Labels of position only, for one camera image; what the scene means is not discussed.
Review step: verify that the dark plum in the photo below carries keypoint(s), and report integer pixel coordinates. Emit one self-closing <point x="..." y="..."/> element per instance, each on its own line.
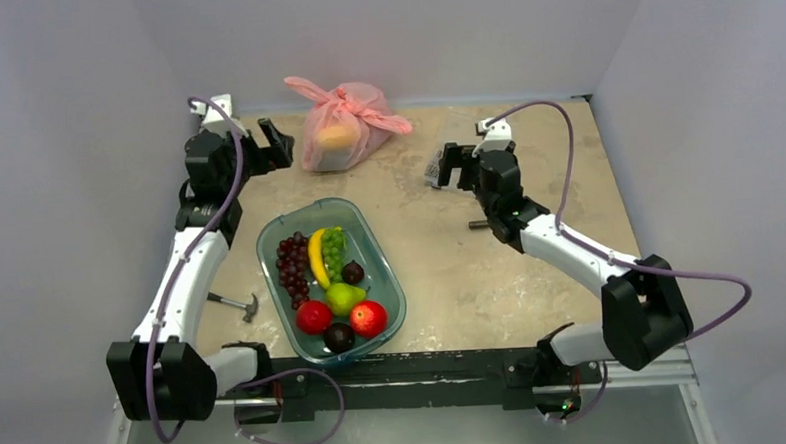
<point x="339" y="337"/>

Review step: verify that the red apple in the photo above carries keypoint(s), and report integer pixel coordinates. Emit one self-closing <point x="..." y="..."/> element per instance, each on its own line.
<point x="313" y="317"/>
<point x="368" y="319"/>

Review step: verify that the teal plastic container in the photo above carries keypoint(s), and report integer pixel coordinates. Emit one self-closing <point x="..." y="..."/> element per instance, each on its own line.
<point x="380" y="282"/>

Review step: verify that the red apple left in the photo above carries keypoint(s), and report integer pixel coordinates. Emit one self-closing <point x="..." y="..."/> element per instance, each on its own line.
<point x="313" y="317"/>

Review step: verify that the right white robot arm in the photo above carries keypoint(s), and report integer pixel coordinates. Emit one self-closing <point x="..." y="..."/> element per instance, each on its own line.
<point x="643" y="313"/>

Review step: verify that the red apple right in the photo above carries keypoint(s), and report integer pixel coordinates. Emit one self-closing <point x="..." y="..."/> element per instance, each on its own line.
<point x="368" y="319"/>

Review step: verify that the clear screw organizer box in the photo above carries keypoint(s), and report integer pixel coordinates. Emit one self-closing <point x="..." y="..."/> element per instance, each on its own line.
<point x="433" y="169"/>

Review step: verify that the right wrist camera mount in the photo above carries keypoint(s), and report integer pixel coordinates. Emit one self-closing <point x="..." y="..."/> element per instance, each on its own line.
<point x="495" y="134"/>

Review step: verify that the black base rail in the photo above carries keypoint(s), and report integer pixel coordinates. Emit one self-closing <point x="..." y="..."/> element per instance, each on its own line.
<point x="509" y="378"/>

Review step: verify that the orange fruit in bag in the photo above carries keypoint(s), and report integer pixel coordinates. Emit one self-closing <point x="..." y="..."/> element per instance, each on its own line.
<point x="336" y="137"/>

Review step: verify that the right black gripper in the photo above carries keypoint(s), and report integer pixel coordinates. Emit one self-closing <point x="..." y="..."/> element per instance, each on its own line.
<point x="465" y="167"/>

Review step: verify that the metal pump nozzle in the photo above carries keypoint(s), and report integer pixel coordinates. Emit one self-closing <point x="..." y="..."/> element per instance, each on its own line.
<point x="477" y="224"/>

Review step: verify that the small hammer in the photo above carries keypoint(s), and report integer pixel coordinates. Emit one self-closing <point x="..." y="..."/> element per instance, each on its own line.
<point x="250" y="309"/>

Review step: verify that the pink plastic bag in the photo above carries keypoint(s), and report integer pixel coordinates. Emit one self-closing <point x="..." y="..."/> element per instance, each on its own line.
<point x="346" y="125"/>

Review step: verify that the yellow fake banana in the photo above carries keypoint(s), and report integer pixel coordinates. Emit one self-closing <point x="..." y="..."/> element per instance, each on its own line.
<point x="316" y="260"/>

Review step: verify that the dark fig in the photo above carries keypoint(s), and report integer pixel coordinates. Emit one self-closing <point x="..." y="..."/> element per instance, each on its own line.
<point x="352" y="273"/>

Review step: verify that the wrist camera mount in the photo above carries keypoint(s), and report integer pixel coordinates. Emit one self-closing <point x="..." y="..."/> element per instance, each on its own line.
<point x="495" y="134"/>
<point x="213" y="118"/>

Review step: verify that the green grape bunch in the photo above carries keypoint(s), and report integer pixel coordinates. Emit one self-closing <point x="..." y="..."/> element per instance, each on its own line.
<point x="333" y="249"/>

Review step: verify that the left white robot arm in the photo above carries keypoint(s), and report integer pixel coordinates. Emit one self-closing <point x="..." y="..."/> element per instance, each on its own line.
<point x="158" y="373"/>

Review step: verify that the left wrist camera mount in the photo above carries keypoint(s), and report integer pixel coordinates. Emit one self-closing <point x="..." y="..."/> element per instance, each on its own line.
<point x="213" y="118"/>

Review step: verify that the green fake pear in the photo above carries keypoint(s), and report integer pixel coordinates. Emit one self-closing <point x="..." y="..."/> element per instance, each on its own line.
<point x="341" y="298"/>

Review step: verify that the purple grape bunch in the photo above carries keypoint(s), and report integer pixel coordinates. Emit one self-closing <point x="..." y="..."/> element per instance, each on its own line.
<point x="293" y="267"/>

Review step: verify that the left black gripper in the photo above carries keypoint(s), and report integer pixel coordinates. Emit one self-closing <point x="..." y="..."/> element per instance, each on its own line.
<point x="268" y="158"/>

